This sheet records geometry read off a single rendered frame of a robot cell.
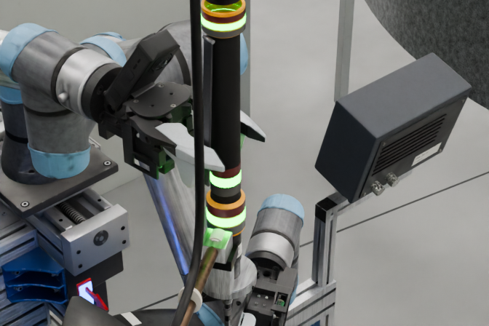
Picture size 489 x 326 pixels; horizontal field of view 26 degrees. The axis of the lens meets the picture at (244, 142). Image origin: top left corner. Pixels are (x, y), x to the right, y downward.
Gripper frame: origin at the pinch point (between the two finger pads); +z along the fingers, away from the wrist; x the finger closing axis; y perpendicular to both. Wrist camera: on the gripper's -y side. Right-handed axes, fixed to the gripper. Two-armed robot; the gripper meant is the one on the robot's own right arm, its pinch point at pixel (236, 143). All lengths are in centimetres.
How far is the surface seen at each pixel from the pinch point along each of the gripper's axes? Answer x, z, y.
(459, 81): -86, -18, 42
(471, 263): -171, -47, 166
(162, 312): -11, -24, 49
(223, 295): 2.7, 0.2, 19.8
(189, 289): 12.5, 4.4, 9.1
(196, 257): 10.0, 3.1, 7.2
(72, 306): 12.9, -14.4, 23.4
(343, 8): -216, -133, 124
